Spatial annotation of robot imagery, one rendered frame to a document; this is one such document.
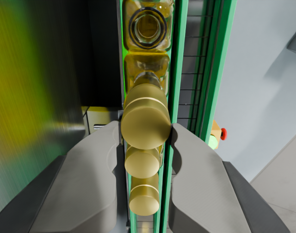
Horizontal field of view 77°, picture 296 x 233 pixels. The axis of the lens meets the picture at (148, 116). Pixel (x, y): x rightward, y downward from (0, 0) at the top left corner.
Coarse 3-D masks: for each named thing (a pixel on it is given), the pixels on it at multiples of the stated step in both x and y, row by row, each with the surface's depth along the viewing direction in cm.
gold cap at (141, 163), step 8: (128, 144) 19; (128, 152) 18; (136, 152) 17; (144, 152) 17; (152, 152) 17; (128, 160) 17; (136, 160) 17; (144, 160) 17; (152, 160) 17; (128, 168) 18; (136, 168) 18; (144, 168) 18; (152, 168) 18; (136, 176) 18; (144, 176) 18
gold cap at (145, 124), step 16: (128, 96) 15; (144, 96) 13; (160, 96) 14; (128, 112) 12; (144, 112) 12; (160, 112) 12; (128, 128) 12; (144, 128) 12; (160, 128) 12; (144, 144) 13; (160, 144) 13
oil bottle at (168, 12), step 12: (132, 0) 18; (144, 0) 18; (156, 0) 18; (168, 0) 18; (132, 12) 18; (168, 12) 18; (144, 24) 21; (156, 24) 21; (168, 24) 19; (144, 36) 21; (168, 36) 19; (132, 48) 20; (156, 48) 20; (168, 48) 21
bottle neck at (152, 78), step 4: (144, 72) 20; (148, 72) 20; (136, 76) 20; (140, 76) 19; (144, 76) 19; (148, 76) 19; (152, 76) 19; (156, 76) 20; (136, 80) 19; (140, 80) 18; (144, 80) 17; (148, 80) 17; (152, 80) 18; (156, 80) 19; (136, 84) 17; (140, 84) 17; (152, 84) 17; (156, 84) 17; (132, 88) 18; (160, 88) 18
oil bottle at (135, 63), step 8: (128, 56) 22; (136, 56) 21; (144, 56) 21; (152, 56) 21; (160, 56) 21; (168, 56) 22; (128, 64) 21; (136, 64) 21; (144, 64) 21; (152, 64) 21; (160, 64) 21; (168, 64) 21; (128, 72) 21; (136, 72) 21; (152, 72) 20; (160, 72) 21; (168, 72) 22; (128, 80) 21; (160, 80) 21; (168, 80) 22; (128, 88) 22; (168, 88) 23
